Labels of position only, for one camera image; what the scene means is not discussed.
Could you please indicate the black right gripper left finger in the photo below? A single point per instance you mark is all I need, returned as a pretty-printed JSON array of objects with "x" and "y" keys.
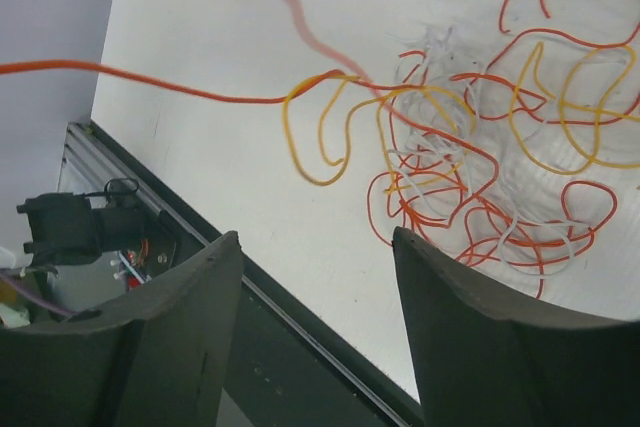
[{"x": 155, "y": 356}]

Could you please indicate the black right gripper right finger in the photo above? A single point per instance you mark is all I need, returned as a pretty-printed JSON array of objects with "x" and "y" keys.
[{"x": 485, "y": 354}]

